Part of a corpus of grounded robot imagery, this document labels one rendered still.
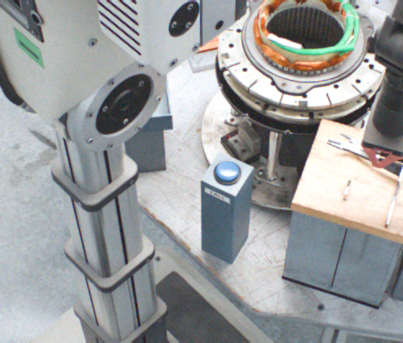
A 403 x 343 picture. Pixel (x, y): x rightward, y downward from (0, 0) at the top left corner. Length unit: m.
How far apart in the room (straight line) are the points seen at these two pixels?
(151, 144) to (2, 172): 1.15
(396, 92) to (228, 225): 0.50
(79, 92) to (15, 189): 1.79
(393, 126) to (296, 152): 0.61
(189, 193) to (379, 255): 0.46
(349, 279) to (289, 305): 0.13
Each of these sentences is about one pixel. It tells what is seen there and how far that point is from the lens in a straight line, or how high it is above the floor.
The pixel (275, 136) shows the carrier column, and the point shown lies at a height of 0.96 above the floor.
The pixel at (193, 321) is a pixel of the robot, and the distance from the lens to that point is 2.26.
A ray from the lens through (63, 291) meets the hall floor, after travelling 2.62.
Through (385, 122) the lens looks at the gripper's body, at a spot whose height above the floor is 1.30.
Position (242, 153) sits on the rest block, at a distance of 1.82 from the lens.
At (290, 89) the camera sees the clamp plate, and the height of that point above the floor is 1.10.
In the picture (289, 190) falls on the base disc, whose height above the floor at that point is 0.80.
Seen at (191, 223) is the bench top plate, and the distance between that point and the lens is 1.79.
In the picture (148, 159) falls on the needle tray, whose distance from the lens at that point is 1.82.
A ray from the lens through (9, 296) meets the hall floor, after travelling 2.64.
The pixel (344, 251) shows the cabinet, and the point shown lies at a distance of 1.58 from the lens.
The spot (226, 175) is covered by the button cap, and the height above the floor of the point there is 1.04.
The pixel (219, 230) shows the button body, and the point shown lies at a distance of 1.66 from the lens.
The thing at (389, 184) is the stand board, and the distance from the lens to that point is 1.54.
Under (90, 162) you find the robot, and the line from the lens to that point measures 1.30.
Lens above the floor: 2.33
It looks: 56 degrees down
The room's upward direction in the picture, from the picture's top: straight up
